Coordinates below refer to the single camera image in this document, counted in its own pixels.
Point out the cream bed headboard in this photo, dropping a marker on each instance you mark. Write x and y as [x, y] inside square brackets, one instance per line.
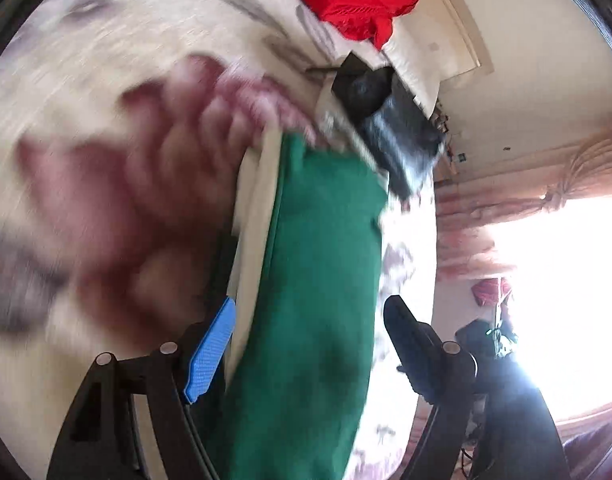
[458, 49]

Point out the red cloth on sill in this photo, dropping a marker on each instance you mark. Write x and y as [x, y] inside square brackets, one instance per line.
[490, 292]

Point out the white pillow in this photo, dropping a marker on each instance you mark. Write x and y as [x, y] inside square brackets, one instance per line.
[414, 67]

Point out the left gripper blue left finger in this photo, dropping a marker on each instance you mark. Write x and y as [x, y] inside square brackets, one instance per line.
[98, 438]

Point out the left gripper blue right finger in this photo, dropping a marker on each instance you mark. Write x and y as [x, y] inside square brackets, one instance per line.
[518, 437]

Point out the folded black leather garment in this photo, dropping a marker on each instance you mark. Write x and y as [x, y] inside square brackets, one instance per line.
[401, 139]

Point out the floral purple bed blanket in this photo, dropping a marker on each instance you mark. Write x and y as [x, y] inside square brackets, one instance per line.
[82, 187]

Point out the pink floral curtain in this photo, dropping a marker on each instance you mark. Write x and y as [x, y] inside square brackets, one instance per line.
[542, 182]

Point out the green varsity jacket cream sleeves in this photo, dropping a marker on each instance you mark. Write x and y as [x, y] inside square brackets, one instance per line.
[294, 405]

